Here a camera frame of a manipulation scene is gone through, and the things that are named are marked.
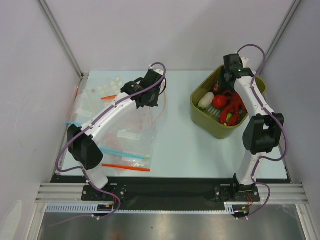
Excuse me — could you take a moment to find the red toy lobster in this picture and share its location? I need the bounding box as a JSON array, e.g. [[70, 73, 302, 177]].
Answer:
[[219, 90, 247, 127]]

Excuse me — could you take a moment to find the clear red-zipper bag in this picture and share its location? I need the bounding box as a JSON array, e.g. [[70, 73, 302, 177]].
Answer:
[[117, 91, 167, 141]]

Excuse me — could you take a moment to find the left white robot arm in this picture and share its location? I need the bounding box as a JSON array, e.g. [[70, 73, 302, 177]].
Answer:
[[67, 67, 167, 200]]

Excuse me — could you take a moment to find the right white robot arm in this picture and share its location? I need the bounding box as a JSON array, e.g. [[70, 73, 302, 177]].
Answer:
[[217, 53, 285, 201]]

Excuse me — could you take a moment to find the bag with blue zipper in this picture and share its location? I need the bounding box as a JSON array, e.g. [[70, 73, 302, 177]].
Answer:
[[99, 127, 157, 159]]

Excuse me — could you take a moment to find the bag with white pieces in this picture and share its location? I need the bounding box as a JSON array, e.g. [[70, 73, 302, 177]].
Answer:
[[89, 76, 124, 98]]

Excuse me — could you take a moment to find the bag with orange zipper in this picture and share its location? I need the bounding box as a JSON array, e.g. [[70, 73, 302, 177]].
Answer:
[[101, 124, 158, 176]]

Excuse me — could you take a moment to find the far left blue-zipper bag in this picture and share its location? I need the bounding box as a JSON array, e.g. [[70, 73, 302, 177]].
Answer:
[[65, 86, 106, 126]]

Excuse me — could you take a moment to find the dark red toy peach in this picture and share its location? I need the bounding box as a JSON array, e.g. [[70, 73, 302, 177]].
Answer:
[[212, 83, 222, 94]]

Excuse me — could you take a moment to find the red toy tomato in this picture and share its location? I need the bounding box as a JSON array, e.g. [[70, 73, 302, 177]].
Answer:
[[212, 95, 228, 109]]

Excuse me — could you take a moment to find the white toy egg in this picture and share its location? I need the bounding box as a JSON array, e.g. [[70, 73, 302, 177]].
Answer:
[[198, 92, 215, 109]]

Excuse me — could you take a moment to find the olive green plastic bin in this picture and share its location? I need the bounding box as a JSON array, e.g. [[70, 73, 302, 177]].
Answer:
[[189, 64, 267, 140]]

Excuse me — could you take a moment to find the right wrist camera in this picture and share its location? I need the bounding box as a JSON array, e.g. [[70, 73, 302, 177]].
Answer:
[[240, 56, 250, 68]]

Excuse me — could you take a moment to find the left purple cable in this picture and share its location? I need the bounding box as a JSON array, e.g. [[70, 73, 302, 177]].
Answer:
[[47, 62, 167, 227]]

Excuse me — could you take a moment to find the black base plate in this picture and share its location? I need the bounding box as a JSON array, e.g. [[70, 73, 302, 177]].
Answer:
[[49, 176, 261, 211]]

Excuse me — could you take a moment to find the aluminium frame rail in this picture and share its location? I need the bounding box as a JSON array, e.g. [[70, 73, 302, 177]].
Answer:
[[257, 183, 309, 205]]

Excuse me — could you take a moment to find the white cable duct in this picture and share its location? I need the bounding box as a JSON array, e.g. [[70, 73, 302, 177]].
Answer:
[[46, 203, 98, 214]]

